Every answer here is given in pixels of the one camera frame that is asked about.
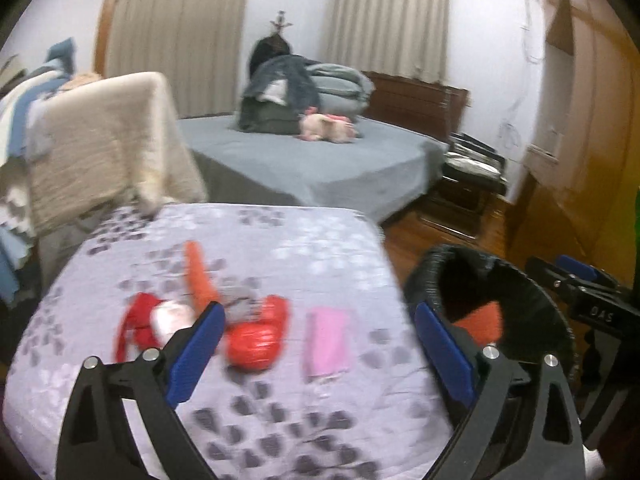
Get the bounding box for right beige curtain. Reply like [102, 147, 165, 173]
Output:
[323, 0, 450, 84]

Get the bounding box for grey-sheeted bed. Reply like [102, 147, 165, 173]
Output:
[179, 116, 447, 223]

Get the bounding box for pile of grey bedding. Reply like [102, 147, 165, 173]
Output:
[236, 54, 375, 136]

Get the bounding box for white hanging cables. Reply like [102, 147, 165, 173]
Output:
[496, 0, 542, 156]

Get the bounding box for black metal chair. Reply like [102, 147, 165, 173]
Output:
[418, 133, 508, 240]

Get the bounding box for blue white scalloped cloths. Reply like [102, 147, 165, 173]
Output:
[1, 38, 76, 308]

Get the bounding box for orange foam mesh sheet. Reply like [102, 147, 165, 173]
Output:
[184, 240, 220, 315]

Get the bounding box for red shiny plastic bag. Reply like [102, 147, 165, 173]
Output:
[226, 295, 290, 373]

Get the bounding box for dark wooden headboard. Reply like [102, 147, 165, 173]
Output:
[364, 73, 470, 142]

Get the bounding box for beige curtain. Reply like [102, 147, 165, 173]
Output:
[323, 0, 450, 84]
[105, 0, 247, 118]

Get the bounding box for left beige curtain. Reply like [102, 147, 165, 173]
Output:
[105, 0, 247, 118]

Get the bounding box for red cloth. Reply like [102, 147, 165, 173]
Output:
[114, 292, 162, 363]

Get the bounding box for beige quilted blanket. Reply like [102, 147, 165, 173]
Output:
[28, 72, 208, 235]

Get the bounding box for white tissue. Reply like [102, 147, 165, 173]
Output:
[150, 300, 195, 348]

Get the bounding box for brown wooden wardrobe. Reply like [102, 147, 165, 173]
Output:
[506, 0, 639, 284]

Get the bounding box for pink plastic packet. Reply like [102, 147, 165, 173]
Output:
[304, 307, 350, 380]

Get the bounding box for dark wooden coat rack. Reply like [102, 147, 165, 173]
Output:
[248, 11, 292, 78]

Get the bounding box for pink plush pig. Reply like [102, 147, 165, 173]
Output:
[297, 106, 358, 143]

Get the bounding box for black-lined trash bin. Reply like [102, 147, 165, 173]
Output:
[402, 242, 580, 480]

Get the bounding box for grey floral quilted cover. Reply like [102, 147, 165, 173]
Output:
[2, 204, 452, 479]

